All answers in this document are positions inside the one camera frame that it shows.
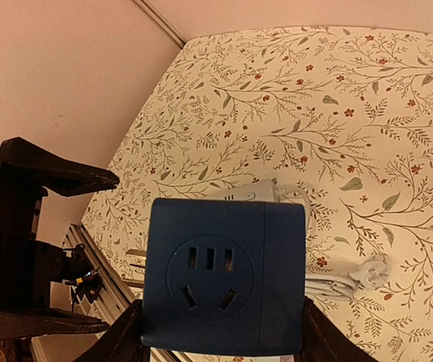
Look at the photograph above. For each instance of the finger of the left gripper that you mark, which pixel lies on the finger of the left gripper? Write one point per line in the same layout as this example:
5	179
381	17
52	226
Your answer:
64	177
30	323

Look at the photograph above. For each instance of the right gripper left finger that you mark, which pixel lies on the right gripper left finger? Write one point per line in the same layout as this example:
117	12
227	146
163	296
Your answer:
122	341

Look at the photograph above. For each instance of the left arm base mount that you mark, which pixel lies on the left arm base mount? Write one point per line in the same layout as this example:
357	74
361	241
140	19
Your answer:
81	274

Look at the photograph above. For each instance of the dark blue cube socket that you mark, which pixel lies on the dark blue cube socket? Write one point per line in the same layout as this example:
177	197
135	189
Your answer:
225	277

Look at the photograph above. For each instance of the floral patterned table mat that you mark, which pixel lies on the floral patterned table mat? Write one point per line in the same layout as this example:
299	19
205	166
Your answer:
345	114

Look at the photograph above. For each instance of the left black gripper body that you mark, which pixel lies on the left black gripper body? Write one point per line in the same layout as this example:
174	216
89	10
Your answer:
19	198

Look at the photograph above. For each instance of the light blue power strip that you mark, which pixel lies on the light blue power strip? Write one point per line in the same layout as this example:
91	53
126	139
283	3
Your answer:
263	190

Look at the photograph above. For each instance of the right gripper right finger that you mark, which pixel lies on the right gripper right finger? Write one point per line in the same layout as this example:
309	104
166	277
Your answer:
322	341

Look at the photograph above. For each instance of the aluminium front rail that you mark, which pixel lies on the aluminium front rail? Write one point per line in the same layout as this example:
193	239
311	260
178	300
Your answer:
117	316

